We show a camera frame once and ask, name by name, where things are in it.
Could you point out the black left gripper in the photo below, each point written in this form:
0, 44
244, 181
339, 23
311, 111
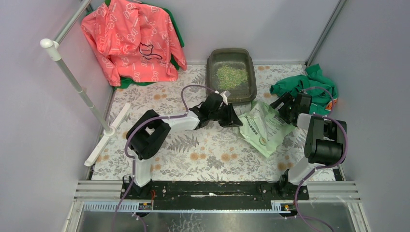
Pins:
224, 113

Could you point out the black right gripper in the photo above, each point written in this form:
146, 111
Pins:
287, 99

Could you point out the green cat litter bag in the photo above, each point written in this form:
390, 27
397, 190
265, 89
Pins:
263, 128

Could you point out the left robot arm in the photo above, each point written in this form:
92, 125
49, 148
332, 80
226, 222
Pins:
148, 134

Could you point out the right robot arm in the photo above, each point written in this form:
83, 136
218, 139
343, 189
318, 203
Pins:
326, 140

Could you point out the green cat litter pile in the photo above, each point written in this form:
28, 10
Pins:
230, 78

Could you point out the grey plastic litter box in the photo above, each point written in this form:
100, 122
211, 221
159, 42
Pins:
238, 58

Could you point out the crumpled green garment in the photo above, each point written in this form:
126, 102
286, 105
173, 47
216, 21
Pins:
322, 89

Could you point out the floral patterned mat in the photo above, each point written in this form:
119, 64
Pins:
212, 153

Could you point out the white clothes rack pole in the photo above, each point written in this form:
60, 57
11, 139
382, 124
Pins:
109, 130

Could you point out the pink hooded jacket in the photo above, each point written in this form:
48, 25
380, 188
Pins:
134, 41

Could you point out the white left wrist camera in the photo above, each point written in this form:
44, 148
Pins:
225, 95

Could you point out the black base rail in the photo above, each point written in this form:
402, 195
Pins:
208, 195

